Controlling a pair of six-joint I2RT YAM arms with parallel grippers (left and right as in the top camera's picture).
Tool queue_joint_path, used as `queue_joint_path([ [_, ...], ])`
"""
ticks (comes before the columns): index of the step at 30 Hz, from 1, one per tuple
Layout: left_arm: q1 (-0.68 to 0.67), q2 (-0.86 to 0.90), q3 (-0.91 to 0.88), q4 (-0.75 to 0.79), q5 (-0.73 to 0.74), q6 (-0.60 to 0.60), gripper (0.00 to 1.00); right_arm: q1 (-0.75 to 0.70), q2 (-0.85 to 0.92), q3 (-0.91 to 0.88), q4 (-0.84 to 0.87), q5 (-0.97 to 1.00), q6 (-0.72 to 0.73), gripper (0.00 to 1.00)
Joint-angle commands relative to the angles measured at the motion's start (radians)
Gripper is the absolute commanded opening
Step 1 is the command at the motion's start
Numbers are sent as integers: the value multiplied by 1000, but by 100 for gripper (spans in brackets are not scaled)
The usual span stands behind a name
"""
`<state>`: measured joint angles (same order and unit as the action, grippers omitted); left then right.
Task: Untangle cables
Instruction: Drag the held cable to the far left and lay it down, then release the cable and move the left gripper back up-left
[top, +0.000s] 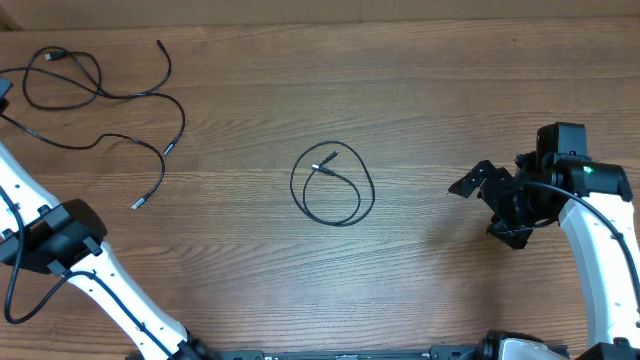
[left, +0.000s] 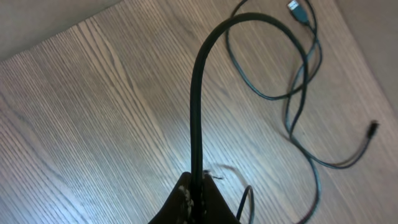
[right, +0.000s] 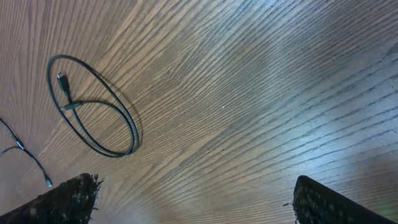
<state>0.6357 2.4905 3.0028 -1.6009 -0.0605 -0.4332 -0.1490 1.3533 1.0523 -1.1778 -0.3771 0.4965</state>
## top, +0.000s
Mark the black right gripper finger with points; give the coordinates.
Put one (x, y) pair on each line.
(513, 235)
(465, 186)

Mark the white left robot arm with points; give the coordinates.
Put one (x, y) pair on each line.
(43, 235)

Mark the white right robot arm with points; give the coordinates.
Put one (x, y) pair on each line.
(592, 204)

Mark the cardboard back wall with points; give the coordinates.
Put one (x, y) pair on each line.
(36, 15)

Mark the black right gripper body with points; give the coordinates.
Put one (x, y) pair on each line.
(531, 206)

